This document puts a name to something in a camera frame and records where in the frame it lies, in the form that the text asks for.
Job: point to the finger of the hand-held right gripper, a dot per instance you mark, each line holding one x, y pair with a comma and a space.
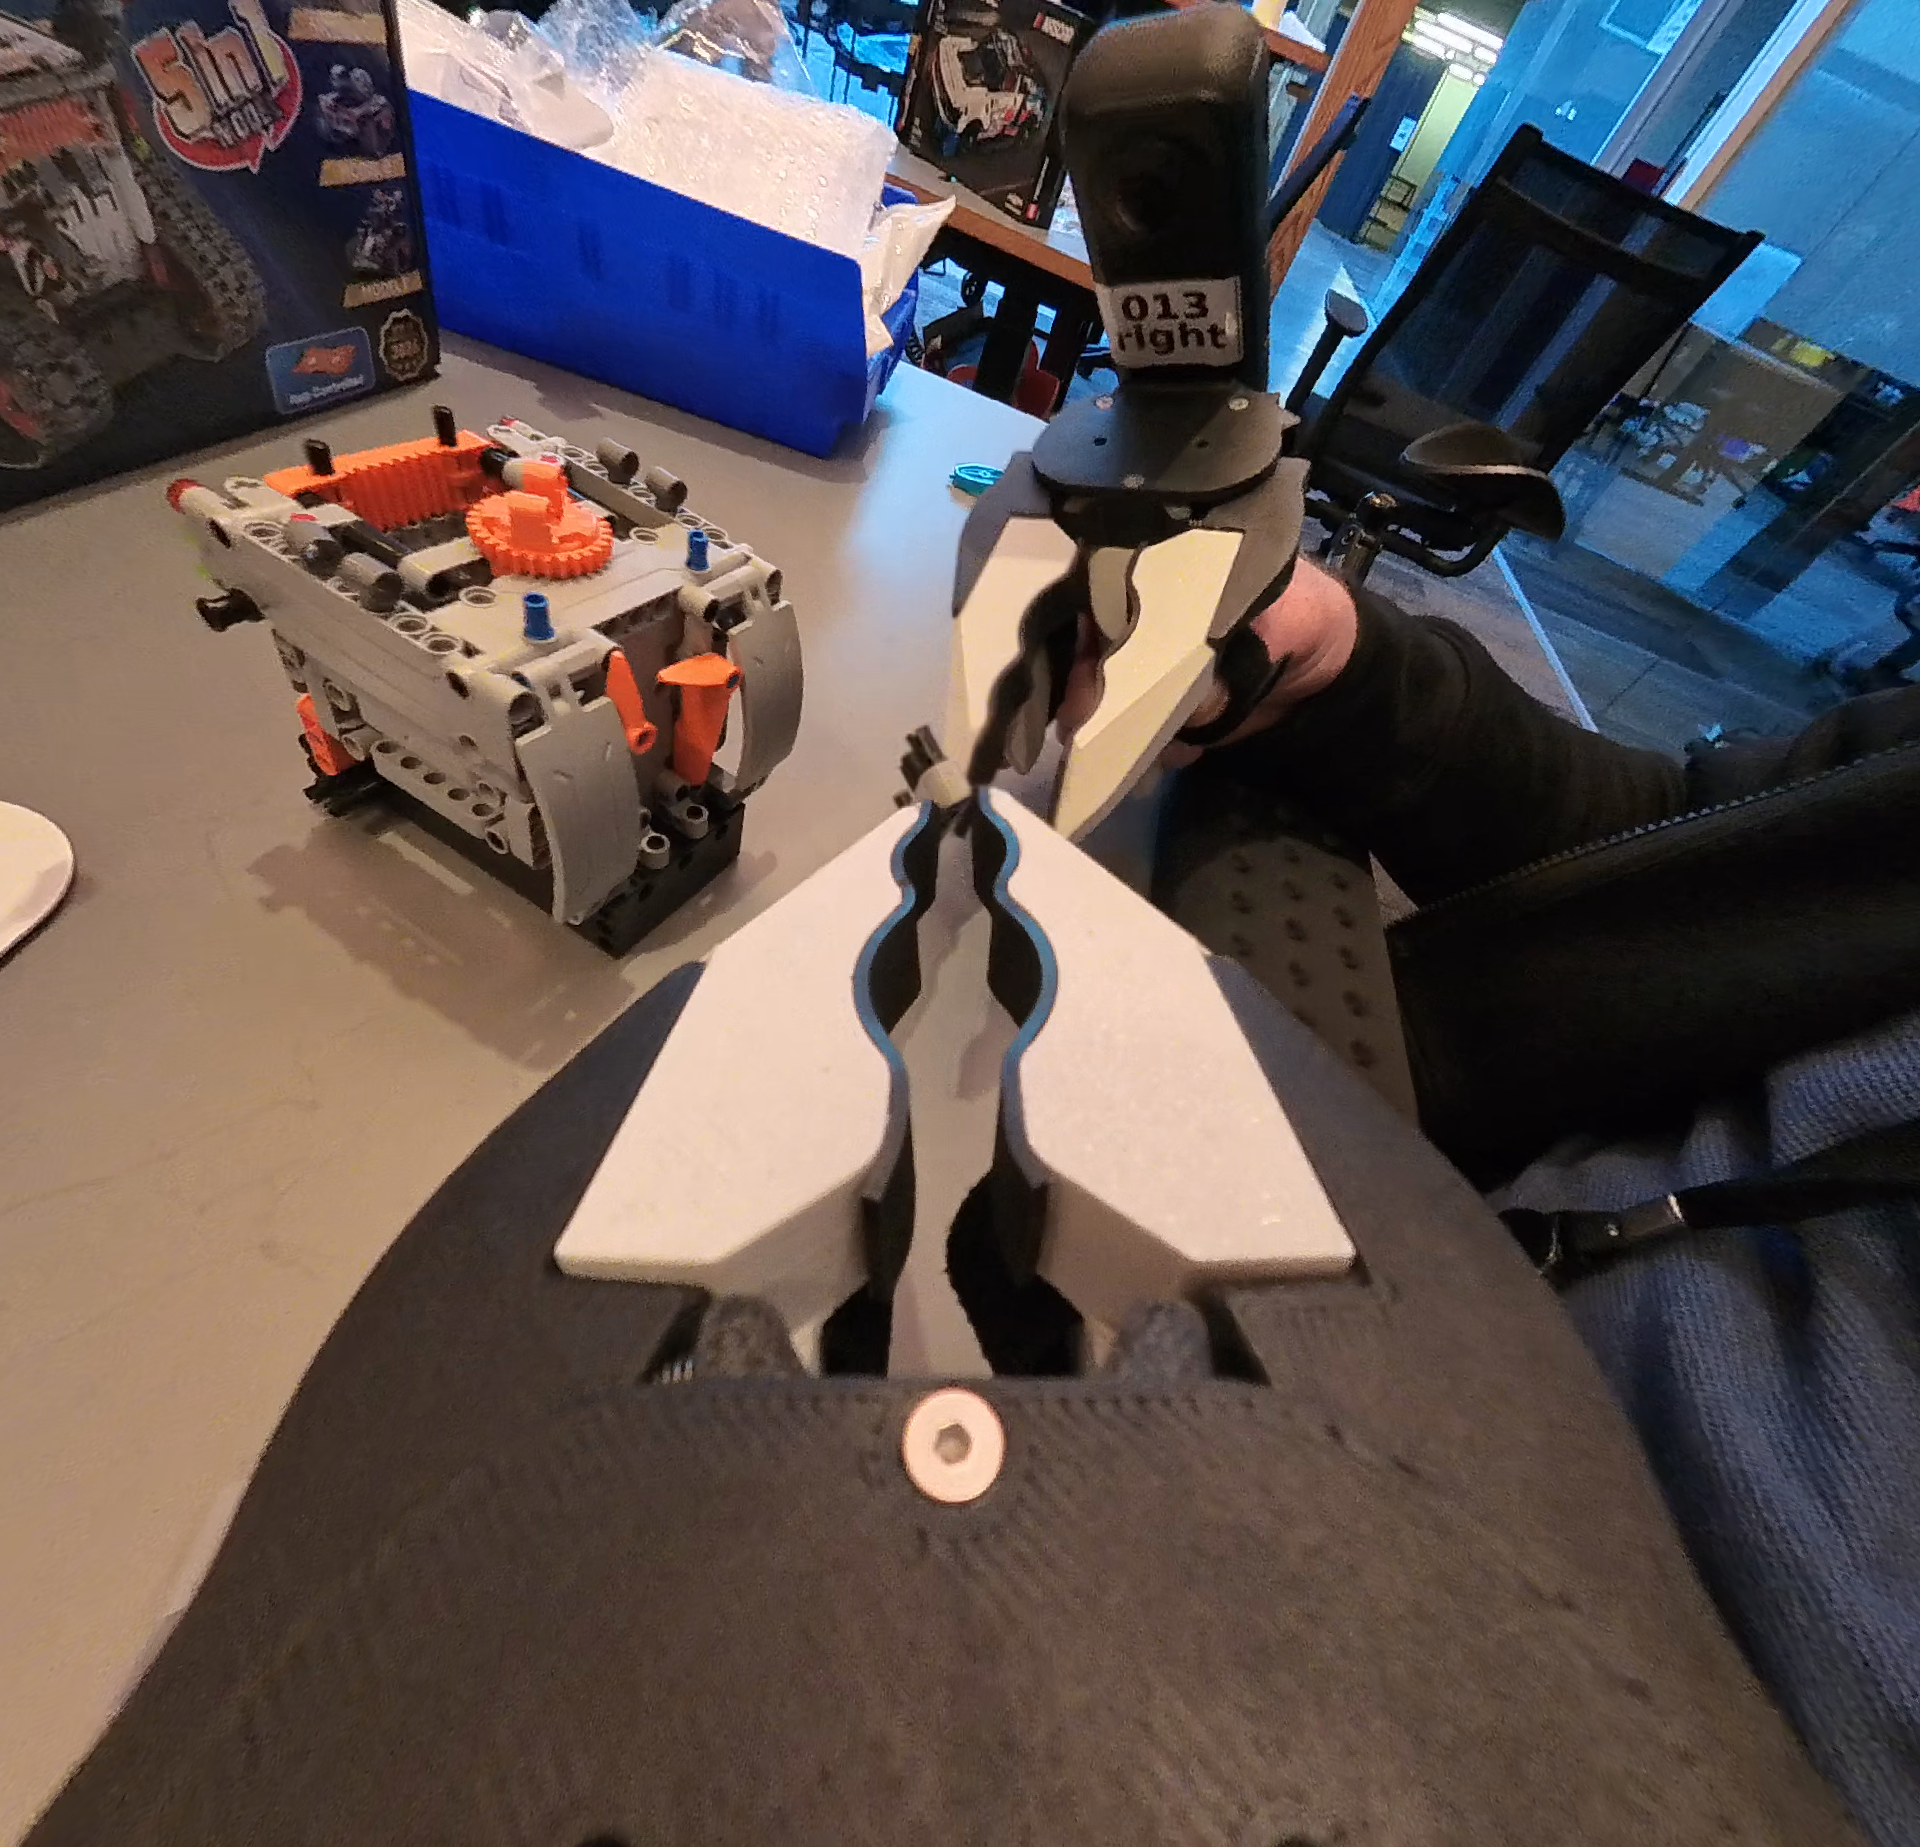
1163, 646
990, 587

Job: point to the small teal disc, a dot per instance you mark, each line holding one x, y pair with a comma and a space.
976, 478

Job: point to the light grey holed beam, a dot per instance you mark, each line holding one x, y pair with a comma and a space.
947, 786

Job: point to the person's right hand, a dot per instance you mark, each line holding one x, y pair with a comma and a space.
1320, 626

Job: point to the black office chair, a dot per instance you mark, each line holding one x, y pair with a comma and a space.
1559, 273

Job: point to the wooden office desk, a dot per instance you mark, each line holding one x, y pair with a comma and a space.
1034, 236

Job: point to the black toy set box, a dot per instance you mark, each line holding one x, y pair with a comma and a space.
976, 77

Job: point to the grey orange toy block model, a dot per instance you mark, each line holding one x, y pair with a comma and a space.
449, 646

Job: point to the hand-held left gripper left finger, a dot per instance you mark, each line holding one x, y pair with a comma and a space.
719, 1128

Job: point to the person's black jacket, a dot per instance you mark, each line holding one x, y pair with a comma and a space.
1650, 947

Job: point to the person's right forearm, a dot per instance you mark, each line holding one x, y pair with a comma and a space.
1500, 767

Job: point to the blue robot kit box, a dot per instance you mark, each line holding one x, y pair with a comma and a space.
179, 227

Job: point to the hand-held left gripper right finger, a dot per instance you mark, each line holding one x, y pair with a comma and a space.
1184, 1128

